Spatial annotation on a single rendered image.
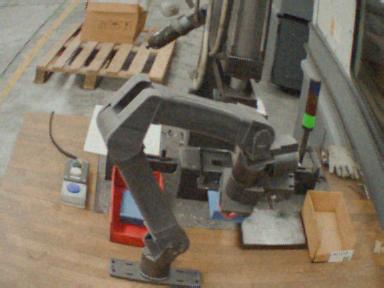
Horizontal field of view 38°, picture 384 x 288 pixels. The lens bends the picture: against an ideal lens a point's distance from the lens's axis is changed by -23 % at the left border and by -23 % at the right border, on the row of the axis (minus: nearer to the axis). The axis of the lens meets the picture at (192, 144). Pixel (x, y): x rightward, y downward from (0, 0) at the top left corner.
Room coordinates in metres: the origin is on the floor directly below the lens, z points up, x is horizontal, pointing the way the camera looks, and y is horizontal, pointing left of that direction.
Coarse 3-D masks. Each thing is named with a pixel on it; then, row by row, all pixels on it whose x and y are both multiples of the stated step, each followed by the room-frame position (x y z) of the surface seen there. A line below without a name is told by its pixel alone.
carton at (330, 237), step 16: (320, 192) 1.43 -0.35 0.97; (336, 192) 1.43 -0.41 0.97; (304, 208) 1.40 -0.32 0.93; (320, 208) 1.43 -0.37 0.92; (336, 208) 1.43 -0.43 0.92; (304, 224) 1.35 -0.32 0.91; (320, 224) 1.36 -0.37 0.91; (336, 224) 1.37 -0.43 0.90; (320, 240) 1.18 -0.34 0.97; (336, 240) 1.28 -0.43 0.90; (352, 240) 1.21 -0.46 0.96; (320, 256) 1.18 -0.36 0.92; (336, 256) 1.19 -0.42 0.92
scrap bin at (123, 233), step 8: (112, 176) 1.35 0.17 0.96; (120, 176) 1.39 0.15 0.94; (160, 176) 1.40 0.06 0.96; (112, 184) 1.31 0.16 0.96; (120, 184) 1.40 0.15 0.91; (160, 184) 1.36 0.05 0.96; (112, 192) 1.27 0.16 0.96; (120, 192) 1.37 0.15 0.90; (112, 200) 1.24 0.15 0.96; (120, 200) 1.33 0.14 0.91; (112, 208) 1.21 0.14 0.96; (112, 216) 1.25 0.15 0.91; (112, 224) 1.22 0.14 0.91; (120, 224) 1.23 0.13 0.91; (128, 224) 1.24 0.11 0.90; (136, 224) 1.25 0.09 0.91; (112, 232) 1.15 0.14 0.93; (120, 232) 1.20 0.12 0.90; (128, 232) 1.20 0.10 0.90; (136, 232) 1.21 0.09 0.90; (144, 232) 1.22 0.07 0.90; (112, 240) 1.15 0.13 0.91; (120, 240) 1.15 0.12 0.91; (128, 240) 1.16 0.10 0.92; (136, 240) 1.16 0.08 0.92
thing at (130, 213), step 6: (126, 192) 1.37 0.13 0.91; (126, 198) 1.34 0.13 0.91; (132, 198) 1.35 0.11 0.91; (126, 204) 1.32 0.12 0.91; (132, 204) 1.32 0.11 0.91; (126, 210) 1.29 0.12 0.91; (132, 210) 1.30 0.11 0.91; (138, 210) 1.30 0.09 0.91; (120, 216) 1.23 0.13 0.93; (126, 216) 1.23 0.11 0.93; (132, 216) 1.23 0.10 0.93; (138, 216) 1.28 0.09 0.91; (126, 222) 1.24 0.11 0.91; (132, 222) 1.24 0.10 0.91; (138, 222) 1.24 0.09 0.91
